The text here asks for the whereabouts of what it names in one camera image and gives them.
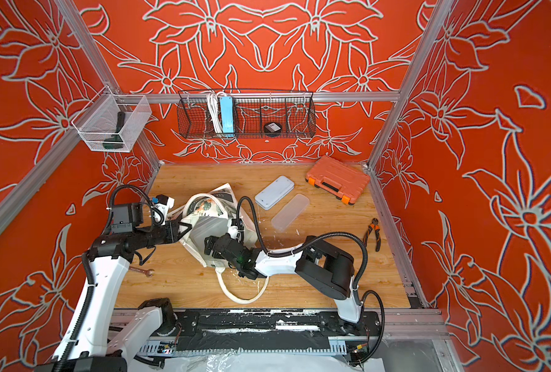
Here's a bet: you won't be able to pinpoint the white printed canvas tote bag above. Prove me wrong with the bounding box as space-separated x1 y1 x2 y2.
167 183 269 305

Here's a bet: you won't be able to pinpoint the translucent frosted pencil case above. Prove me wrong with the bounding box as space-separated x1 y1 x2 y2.
271 194 310 232

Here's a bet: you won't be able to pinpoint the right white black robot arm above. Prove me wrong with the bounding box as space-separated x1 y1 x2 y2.
204 196 386 369

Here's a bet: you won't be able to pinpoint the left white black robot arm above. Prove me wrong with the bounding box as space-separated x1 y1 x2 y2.
36 220 193 371

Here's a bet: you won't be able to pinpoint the orange plastic tool case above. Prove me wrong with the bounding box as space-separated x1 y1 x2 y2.
305 156 370 206

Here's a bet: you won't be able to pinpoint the small metal wrench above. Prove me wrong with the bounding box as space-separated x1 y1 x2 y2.
128 266 155 277

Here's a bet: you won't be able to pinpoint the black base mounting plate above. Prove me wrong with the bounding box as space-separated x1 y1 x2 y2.
139 309 382 357

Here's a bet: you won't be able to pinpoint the dark green flashlight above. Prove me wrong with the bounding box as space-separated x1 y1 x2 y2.
103 111 126 150

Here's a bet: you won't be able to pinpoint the light blue power bank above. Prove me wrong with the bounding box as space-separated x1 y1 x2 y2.
219 95 235 135

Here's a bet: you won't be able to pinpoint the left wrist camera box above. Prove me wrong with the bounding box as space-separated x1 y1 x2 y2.
110 194 175 236

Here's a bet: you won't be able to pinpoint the clear plastic wall bin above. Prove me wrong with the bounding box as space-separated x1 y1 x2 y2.
71 94 152 153

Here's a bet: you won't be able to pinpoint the orange handled pliers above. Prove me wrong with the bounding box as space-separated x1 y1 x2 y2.
362 218 382 252

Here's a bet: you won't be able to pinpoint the black wire wall basket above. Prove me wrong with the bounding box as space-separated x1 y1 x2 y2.
176 88 317 140

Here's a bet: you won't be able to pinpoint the white coiled cable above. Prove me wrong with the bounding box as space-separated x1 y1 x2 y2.
206 92 223 136

